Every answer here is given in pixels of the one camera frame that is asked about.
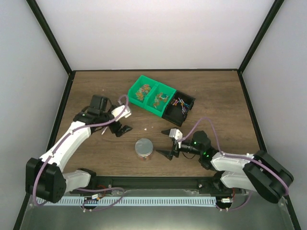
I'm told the black bin with lollipops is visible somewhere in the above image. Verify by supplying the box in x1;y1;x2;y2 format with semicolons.
162;91;195;127

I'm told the clear plastic jar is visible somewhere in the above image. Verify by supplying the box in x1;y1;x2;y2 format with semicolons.
137;152;154;161

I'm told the silver metal jar lid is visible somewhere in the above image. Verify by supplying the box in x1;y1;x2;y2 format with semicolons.
135;138;154;156

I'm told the green bin with lollipops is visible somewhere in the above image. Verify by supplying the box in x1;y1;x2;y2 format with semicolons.
144;82;176;117

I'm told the green bin with star candies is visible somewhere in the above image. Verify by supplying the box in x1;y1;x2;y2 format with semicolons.
128;75;158;108

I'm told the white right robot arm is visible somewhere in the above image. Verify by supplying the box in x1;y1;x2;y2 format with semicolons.
158;128;294;204

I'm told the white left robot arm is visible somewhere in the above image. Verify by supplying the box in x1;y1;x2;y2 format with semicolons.
25;94;131;207

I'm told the light blue slotted strip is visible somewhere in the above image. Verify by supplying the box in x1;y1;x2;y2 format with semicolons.
45;196;216;207

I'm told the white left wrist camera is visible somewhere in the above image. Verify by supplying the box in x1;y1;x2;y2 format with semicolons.
111;105;131;121

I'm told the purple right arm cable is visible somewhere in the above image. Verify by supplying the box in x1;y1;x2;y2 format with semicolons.
177;117;290;212

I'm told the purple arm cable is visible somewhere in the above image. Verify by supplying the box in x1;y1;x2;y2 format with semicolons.
32;94;130;213
177;117;290;212

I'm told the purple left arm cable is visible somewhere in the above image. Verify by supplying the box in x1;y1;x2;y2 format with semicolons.
32;94;130;213

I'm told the black front mounting rail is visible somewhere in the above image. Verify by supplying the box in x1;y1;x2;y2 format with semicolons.
31;176;283;195

